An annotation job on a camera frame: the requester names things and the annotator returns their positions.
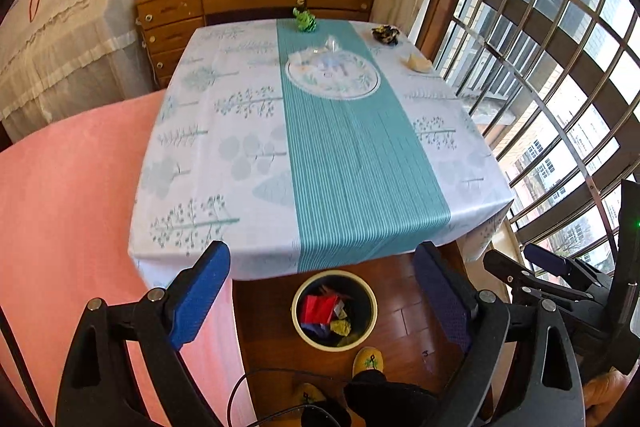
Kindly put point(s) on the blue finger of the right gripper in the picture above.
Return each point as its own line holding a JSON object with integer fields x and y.
{"x": 515, "y": 275}
{"x": 552, "y": 263}

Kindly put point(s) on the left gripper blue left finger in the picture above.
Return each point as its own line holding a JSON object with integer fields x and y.
{"x": 193, "y": 292}

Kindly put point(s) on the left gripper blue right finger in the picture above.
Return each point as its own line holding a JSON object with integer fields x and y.
{"x": 451, "y": 297}

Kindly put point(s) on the yellow paper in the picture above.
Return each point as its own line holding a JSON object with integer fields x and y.
{"x": 341, "y": 327}

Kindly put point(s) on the red paper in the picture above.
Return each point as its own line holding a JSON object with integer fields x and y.
{"x": 319, "y": 309}

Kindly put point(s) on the dark floral wrapper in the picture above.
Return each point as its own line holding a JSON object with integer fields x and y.
{"x": 386, "y": 35}

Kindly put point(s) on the clear plastic wrapper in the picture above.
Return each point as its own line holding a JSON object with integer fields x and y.
{"x": 327, "y": 57}

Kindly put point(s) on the green paper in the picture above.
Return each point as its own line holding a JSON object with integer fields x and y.
{"x": 305, "y": 20}

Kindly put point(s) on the purple plastic bag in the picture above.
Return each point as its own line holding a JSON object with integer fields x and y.
{"x": 320, "y": 333}

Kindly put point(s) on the blue trash bin cream rim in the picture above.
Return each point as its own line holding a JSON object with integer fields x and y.
{"x": 359, "y": 307}

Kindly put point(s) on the person right hand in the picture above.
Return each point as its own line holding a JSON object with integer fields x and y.
{"x": 602, "y": 393}

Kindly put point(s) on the right yellow knitted slipper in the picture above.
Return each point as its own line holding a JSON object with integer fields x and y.
{"x": 368, "y": 359}

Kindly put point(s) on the yellow knitted slipper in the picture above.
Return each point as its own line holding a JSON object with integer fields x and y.
{"x": 308, "y": 396}
{"x": 368, "y": 359}

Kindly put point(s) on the left yellow knitted slipper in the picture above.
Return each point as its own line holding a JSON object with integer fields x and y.
{"x": 308, "y": 396}

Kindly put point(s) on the blue white patterned tablecloth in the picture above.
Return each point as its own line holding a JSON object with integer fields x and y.
{"x": 297, "y": 170}

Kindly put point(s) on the white lace covered cabinet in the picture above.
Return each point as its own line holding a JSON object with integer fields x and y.
{"x": 60, "y": 58}

